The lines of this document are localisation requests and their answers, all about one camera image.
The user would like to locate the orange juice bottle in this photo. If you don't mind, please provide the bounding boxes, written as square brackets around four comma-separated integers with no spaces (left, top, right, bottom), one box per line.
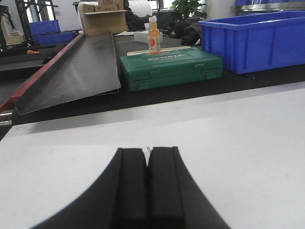
[148,17,161,55]

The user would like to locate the open cardboard box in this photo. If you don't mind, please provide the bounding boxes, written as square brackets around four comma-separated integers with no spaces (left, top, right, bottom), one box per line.
[78,4,127,36]

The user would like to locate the white foam block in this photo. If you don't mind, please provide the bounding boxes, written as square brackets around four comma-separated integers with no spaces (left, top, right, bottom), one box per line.
[133,31,153,44]

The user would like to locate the green potted plant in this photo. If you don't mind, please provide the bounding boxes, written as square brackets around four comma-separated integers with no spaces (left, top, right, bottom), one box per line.
[170,0,207,19]

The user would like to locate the blue bin far left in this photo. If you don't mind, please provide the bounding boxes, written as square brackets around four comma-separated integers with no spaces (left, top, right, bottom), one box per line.
[29,20,78,46]

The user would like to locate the orange handled tool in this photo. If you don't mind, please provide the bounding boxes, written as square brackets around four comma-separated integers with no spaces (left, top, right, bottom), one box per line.
[27,50,40,54]

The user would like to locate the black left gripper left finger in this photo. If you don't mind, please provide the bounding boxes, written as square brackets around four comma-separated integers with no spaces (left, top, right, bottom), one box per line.
[35,148,147,229]

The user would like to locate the large blue plastic bin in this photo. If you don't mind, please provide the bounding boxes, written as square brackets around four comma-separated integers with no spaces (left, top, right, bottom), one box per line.
[199,10,305,74]

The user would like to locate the black metal ramp sheet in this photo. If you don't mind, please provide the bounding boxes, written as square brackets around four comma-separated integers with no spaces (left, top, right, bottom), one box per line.
[15,32,121,115]

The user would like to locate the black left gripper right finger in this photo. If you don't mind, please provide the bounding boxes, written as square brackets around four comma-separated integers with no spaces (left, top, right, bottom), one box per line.
[148,147,229,229]

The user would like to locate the cream plastic tray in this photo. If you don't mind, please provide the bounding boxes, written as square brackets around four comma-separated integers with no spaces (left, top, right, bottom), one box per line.
[127,46,190,56]

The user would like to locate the green Sata tool case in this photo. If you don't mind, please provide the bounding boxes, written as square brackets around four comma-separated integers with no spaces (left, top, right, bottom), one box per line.
[120,47,224,92]

